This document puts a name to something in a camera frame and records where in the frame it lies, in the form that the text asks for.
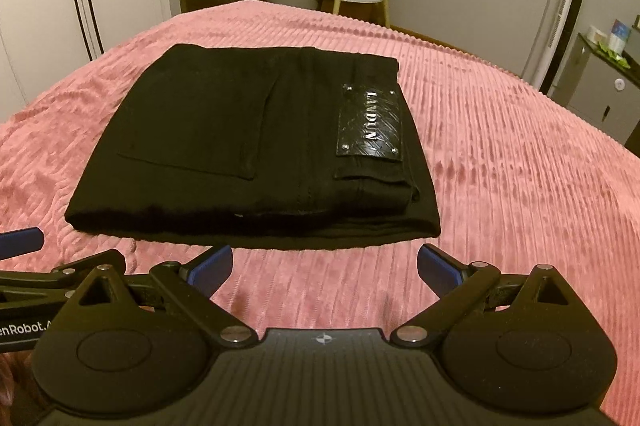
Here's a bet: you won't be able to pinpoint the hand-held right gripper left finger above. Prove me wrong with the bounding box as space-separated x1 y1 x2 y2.
70 244 256 347

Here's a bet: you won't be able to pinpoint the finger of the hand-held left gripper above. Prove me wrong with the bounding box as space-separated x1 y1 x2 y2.
0 227 45 260
0 250 127 308

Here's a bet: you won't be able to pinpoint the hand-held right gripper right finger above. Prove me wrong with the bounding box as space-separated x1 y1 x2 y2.
392 243 576 347

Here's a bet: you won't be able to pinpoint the black pants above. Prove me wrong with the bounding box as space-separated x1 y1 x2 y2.
65 42 442 252

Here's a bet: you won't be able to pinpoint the pink ribbed blanket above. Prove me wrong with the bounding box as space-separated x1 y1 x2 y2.
0 0 640 412

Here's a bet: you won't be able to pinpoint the grey cabinet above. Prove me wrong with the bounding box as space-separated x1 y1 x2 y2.
550 31 640 148

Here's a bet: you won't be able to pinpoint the green packet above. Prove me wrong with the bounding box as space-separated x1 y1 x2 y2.
597 45 632 68

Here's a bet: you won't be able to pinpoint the white tower air conditioner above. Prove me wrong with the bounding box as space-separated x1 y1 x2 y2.
522 0 594 95

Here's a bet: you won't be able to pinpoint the blue and white box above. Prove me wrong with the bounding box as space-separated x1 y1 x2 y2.
606 19 631 55

